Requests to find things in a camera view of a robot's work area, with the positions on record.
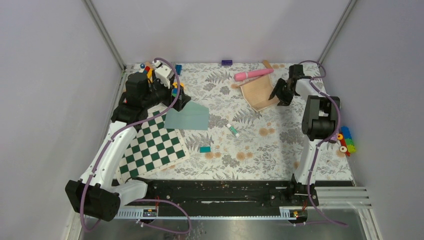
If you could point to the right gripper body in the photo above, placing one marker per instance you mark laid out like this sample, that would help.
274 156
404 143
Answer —
286 93

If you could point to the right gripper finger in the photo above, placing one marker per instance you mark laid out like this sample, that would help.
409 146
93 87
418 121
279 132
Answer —
275 90
285 100

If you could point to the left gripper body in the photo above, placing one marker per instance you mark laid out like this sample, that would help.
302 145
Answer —
159 94

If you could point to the green white glue stick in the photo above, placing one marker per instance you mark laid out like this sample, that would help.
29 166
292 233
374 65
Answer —
233 130

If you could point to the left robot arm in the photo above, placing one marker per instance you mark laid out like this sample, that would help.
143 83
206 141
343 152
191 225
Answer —
144 100

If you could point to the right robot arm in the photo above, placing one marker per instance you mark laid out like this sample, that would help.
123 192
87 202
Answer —
320 122

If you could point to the wooden block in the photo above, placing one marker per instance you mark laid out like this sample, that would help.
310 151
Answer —
267 64

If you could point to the blue lego brick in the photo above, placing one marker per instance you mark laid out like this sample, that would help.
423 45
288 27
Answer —
178 68

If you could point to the pink cylinder marker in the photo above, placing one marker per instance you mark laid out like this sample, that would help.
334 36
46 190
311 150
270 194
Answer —
241 76

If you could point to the floral table mat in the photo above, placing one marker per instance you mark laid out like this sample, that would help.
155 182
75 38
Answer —
270 141

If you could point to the green white checkerboard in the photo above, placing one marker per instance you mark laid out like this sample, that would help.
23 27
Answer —
153 149

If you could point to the purple small brick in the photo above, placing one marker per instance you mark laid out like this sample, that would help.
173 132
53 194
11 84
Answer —
226 62

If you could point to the small teal block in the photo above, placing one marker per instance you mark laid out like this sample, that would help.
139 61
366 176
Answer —
205 149

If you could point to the colourful stacked brick toy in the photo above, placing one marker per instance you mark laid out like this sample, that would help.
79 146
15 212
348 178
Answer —
347 145

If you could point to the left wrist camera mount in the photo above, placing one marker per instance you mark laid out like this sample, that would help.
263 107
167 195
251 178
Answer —
162 73

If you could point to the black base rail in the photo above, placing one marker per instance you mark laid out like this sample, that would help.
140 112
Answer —
226 198

